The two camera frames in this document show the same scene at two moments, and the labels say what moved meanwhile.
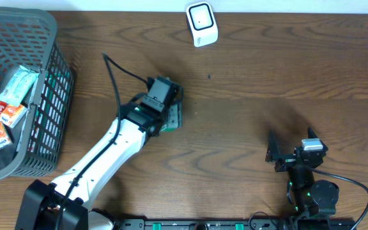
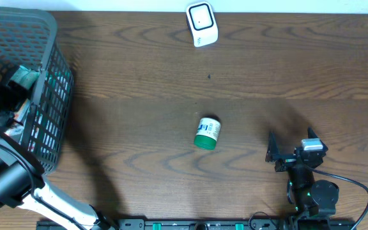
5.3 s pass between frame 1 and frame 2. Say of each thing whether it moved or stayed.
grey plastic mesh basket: stayed
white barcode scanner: stayed
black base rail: stayed
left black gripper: moved
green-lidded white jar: moved
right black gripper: stayed
